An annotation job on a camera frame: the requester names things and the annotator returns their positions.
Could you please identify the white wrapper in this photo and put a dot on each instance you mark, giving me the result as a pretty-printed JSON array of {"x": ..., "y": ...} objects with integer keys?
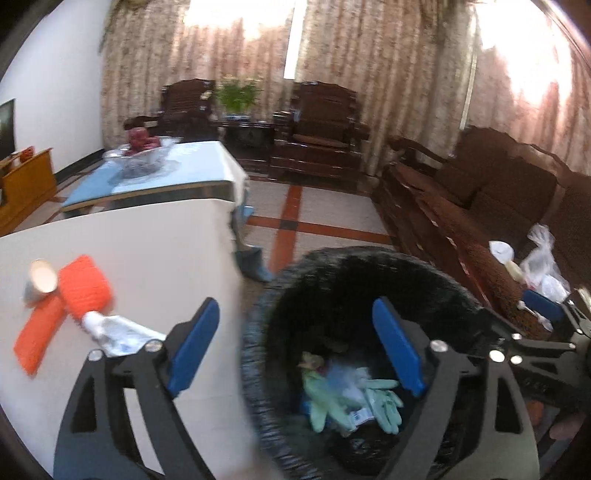
[{"x": 120, "y": 334}]

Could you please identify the red object on cabinet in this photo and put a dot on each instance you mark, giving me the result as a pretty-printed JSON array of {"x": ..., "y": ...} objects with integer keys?
[{"x": 24, "y": 154}]

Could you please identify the blue tablecloth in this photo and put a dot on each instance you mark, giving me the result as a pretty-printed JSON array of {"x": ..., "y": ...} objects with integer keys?
[{"x": 198, "y": 166}]

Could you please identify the white paper roll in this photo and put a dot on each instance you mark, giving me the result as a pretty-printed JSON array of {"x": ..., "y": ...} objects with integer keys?
[{"x": 501, "y": 251}]

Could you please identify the clear plastic bag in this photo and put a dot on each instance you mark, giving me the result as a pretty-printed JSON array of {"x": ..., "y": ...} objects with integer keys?
[{"x": 542, "y": 267}]

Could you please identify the wooden television cabinet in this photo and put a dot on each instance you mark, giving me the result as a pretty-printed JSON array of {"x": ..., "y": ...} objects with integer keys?
[{"x": 27, "y": 194}]

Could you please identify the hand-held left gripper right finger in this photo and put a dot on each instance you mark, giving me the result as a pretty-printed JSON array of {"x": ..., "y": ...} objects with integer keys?
[{"x": 399, "y": 346}]

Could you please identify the red apple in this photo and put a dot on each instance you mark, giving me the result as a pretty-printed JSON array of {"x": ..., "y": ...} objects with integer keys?
[
  {"x": 152, "y": 143},
  {"x": 134, "y": 147},
  {"x": 137, "y": 134}
]

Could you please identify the dark wooden sofa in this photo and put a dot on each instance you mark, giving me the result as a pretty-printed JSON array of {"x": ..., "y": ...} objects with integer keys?
[{"x": 461, "y": 207}]

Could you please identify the flat screen television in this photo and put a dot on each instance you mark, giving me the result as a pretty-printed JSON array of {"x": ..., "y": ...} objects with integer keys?
[{"x": 5, "y": 129}]

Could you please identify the green rubber glove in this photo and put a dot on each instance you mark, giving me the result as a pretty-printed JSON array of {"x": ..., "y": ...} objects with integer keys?
[
  {"x": 318, "y": 406},
  {"x": 385, "y": 406}
]

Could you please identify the person's right hand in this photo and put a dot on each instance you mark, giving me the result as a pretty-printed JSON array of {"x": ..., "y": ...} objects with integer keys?
[{"x": 568, "y": 424}]

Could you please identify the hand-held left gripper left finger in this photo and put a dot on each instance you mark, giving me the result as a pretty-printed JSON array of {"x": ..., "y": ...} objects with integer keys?
[{"x": 194, "y": 344}]

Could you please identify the floral curtain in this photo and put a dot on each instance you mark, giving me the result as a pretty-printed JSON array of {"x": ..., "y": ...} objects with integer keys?
[{"x": 369, "y": 55}]

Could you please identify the black-lined trash bin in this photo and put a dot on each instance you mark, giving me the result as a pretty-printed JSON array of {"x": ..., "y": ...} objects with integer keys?
[{"x": 323, "y": 295}]

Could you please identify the glass fruit bowl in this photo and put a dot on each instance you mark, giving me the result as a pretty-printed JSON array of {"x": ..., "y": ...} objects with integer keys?
[{"x": 143, "y": 159}]

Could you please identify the coffee table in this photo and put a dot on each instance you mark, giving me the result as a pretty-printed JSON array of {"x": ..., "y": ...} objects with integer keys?
[{"x": 152, "y": 196}]

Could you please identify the dark wooden side table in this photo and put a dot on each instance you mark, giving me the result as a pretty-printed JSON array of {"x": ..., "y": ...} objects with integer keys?
[{"x": 247, "y": 143}]

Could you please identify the grey paper cup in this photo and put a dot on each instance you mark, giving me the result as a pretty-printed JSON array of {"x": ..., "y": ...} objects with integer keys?
[{"x": 41, "y": 277}]

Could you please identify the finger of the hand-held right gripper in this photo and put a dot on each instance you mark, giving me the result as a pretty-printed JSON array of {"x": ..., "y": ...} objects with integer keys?
[
  {"x": 545, "y": 307},
  {"x": 531, "y": 341}
]

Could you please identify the green potted plant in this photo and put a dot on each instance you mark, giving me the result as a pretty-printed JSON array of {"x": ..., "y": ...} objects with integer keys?
[{"x": 238, "y": 97}]

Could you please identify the dark wooden armchair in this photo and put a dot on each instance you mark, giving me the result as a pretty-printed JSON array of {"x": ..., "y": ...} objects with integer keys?
[
  {"x": 184, "y": 106},
  {"x": 323, "y": 120}
]

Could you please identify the blue cloth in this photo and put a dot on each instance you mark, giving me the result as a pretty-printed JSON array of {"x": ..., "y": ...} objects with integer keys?
[{"x": 254, "y": 266}]

